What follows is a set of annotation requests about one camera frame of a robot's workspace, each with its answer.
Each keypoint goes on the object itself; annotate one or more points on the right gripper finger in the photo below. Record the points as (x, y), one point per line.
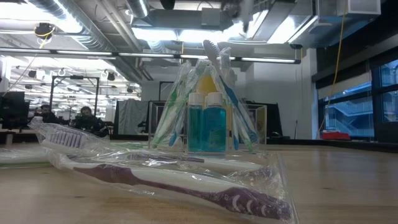
(246, 15)

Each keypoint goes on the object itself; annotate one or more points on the teal mouthwash bottle white cap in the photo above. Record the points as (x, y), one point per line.
(195, 124)
(214, 124)

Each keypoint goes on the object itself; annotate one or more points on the grey ceiling box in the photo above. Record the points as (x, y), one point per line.
(211, 17)

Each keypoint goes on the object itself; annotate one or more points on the linear ceiling light bar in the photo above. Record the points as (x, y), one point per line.
(267, 60)

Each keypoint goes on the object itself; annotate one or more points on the yellow canister with white lid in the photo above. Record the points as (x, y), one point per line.
(206, 84)

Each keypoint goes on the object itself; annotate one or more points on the clear acrylic organizer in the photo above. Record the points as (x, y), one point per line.
(259, 124)

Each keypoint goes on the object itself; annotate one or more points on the black equipment cabinet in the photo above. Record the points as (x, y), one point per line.
(275, 121)

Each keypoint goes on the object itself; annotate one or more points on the white ceiling air unit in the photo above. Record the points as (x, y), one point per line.
(357, 7)

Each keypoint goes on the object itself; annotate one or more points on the grey fabric cover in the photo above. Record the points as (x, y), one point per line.
(129, 116)

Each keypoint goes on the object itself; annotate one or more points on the person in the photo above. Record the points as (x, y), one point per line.
(87, 116)
(46, 111)

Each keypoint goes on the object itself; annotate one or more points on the red storage box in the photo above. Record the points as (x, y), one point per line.
(335, 136)

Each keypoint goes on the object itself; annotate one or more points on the black computer monitor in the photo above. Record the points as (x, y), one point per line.
(14, 109)

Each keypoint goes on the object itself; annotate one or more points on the silver ribbed ventilation duct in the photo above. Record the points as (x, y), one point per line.
(93, 37)

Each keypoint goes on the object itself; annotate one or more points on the black metal gantry frame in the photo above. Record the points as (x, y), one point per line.
(74, 77)

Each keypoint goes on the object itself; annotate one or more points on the window with dark frame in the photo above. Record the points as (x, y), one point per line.
(351, 115)

